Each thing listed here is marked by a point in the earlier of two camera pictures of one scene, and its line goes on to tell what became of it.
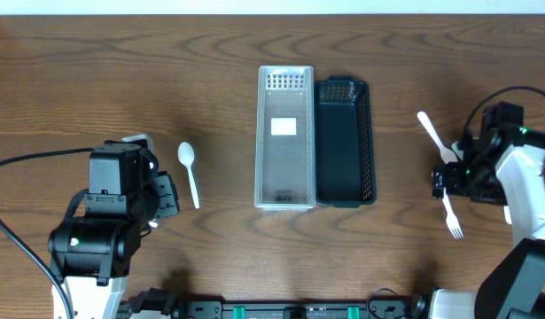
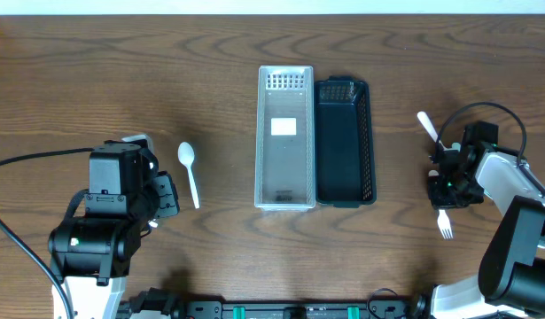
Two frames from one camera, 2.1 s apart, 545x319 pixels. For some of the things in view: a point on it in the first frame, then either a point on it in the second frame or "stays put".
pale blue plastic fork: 459,152 stays put
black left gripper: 167,195 stays put
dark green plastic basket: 344,143 stays put
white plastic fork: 451,219 -> 444,224
